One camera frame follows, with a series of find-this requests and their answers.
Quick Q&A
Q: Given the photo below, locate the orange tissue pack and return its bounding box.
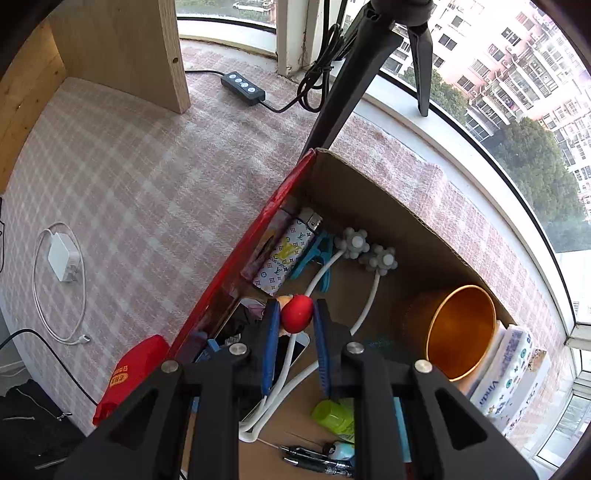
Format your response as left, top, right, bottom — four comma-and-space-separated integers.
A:
462, 318, 511, 400

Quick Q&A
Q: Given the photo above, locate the black inline controller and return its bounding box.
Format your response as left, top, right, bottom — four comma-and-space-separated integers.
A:
220, 71, 267, 105

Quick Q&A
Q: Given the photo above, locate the small teal white bottle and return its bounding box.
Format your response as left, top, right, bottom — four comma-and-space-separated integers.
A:
323, 440, 356, 460

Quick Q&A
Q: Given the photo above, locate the white printed lighter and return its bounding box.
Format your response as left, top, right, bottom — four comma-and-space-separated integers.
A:
252, 207, 324, 296

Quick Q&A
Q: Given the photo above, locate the wooden slat board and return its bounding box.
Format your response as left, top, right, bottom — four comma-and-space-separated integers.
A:
0, 21, 68, 195

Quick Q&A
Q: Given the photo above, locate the white flower print box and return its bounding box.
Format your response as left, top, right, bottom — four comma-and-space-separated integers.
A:
501, 351, 552, 437

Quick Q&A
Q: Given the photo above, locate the light wooden panel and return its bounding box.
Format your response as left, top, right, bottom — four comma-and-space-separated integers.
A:
48, 0, 191, 114

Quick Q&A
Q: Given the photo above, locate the white charging cable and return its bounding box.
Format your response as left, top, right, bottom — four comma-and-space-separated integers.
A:
33, 223, 90, 344

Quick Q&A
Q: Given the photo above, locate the white phone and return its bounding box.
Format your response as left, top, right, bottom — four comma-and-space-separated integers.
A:
272, 332, 311, 384

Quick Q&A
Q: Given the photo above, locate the white flower-end cable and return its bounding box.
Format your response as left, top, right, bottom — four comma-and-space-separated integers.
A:
238, 226, 399, 444

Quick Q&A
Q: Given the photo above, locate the red fabric bag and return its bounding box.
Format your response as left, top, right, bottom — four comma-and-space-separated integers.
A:
92, 335, 171, 428

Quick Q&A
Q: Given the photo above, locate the teal plastic clip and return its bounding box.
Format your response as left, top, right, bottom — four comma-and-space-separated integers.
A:
290, 231, 335, 292

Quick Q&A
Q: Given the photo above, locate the red cardboard box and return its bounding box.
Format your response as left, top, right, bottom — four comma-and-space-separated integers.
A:
167, 148, 517, 480

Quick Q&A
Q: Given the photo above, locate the white charger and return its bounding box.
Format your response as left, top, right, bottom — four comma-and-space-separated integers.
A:
47, 231, 80, 283

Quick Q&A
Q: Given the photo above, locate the button print tissue pack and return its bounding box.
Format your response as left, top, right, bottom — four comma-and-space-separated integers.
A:
468, 325, 536, 416

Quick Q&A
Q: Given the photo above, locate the pink printed lighter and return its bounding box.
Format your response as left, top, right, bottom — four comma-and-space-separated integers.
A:
240, 208, 296, 280

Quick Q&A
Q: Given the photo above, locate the green capped bottle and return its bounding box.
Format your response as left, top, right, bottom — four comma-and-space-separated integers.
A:
311, 398, 356, 435

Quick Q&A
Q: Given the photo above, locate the orange cup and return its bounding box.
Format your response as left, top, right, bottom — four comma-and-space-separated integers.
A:
392, 285, 498, 381

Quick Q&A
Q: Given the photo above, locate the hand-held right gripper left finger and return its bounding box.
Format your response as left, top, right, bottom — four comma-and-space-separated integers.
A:
54, 298, 282, 480

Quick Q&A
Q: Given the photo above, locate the black jacket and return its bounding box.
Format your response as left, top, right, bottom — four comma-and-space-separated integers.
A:
0, 378, 100, 480

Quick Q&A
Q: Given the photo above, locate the black tripod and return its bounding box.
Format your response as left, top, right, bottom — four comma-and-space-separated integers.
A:
300, 0, 435, 160

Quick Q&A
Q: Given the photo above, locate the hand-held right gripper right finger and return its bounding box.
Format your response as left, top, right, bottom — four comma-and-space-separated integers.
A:
313, 298, 539, 480

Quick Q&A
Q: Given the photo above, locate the red egg toy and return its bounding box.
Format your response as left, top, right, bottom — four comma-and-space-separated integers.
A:
281, 293, 315, 334

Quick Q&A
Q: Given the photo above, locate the thin black cable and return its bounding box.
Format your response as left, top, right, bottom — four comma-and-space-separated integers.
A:
0, 329, 100, 407

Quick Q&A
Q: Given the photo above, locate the black pen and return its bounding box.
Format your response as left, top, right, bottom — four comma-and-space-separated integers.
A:
281, 444, 352, 461
283, 457, 355, 477

